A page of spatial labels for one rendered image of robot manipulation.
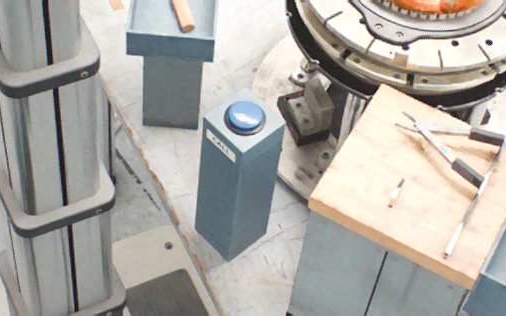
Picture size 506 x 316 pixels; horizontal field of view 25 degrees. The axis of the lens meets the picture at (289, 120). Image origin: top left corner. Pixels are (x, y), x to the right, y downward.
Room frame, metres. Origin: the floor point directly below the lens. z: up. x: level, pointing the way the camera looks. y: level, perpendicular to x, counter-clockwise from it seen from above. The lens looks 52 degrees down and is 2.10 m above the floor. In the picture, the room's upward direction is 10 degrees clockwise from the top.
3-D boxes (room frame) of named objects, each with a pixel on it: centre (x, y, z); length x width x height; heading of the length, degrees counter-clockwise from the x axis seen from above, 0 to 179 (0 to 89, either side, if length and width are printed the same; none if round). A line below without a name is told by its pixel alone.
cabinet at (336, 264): (0.76, -0.16, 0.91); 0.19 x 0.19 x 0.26; 70
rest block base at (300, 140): (1.01, -0.02, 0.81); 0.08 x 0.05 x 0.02; 31
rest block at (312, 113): (1.00, -0.02, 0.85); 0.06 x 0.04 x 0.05; 31
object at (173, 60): (1.02, 0.17, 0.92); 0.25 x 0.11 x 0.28; 7
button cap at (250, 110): (0.82, 0.05, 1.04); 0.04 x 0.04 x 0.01
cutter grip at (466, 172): (0.76, -0.20, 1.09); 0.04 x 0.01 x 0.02; 56
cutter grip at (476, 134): (0.81, -0.22, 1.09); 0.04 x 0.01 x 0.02; 86
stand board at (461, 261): (0.76, -0.16, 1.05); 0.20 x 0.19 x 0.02; 70
